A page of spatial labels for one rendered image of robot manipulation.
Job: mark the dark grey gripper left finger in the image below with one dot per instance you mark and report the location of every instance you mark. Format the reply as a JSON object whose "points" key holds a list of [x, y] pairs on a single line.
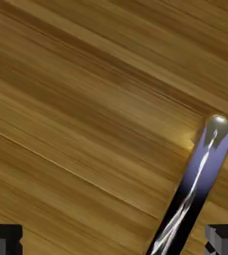
{"points": [[2, 239]]}

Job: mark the light wooden cabinet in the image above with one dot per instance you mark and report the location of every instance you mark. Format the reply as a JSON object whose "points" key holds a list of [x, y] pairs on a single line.
{"points": [[185, 22]]}

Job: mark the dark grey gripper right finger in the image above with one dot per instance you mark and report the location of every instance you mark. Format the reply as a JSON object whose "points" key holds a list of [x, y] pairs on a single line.
{"points": [[225, 241]]}

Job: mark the wooden cabinet door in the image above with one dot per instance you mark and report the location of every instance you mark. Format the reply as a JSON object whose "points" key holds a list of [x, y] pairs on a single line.
{"points": [[81, 93], [45, 199]]}

